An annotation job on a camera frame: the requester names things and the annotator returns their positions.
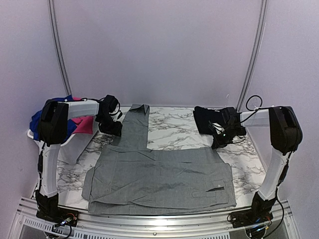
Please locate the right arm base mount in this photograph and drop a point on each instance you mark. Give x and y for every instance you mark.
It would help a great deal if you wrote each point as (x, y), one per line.
(245, 218)

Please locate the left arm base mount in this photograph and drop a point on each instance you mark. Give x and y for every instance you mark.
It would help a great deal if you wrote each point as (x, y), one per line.
(62, 217)

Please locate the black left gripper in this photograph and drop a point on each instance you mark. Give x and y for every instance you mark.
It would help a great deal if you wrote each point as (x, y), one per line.
(115, 131)

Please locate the pink garment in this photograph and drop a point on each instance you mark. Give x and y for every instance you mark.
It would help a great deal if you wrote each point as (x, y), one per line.
(82, 124)

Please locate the blue garment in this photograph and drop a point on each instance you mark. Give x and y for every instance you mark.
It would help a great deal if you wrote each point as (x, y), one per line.
(33, 125)

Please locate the aluminium corner post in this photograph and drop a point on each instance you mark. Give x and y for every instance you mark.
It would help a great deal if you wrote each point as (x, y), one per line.
(58, 46)
(254, 53)

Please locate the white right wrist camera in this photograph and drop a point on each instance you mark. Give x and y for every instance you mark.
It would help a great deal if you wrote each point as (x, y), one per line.
(213, 127)

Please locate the aluminium front frame rail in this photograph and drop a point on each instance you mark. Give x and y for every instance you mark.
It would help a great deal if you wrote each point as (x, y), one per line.
(212, 225)

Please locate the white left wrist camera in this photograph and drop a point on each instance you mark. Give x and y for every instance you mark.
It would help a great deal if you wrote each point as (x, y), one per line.
(117, 115)

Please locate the left aluminium corner post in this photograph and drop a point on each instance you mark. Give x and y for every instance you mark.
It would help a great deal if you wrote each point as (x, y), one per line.
(58, 46)

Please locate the white plastic laundry basket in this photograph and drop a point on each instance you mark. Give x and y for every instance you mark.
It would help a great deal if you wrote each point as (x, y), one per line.
(75, 145)

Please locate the grey garment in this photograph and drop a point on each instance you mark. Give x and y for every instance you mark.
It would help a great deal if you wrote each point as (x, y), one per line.
(130, 179)

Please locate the black t-shirt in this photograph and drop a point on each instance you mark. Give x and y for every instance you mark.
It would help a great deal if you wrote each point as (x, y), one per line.
(220, 118)

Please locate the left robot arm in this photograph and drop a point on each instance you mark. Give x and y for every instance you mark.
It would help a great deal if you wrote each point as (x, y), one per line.
(52, 131)

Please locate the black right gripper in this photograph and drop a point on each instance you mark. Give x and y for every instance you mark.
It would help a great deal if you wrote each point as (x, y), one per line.
(218, 143)

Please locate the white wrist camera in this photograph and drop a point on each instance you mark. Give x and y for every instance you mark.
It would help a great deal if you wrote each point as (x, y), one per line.
(213, 127)
(117, 115)

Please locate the right aluminium corner post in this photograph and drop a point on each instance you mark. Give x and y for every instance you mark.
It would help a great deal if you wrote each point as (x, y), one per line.
(254, 53)

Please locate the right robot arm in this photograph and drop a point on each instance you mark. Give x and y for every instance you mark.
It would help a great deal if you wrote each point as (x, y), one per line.
(285, 137)

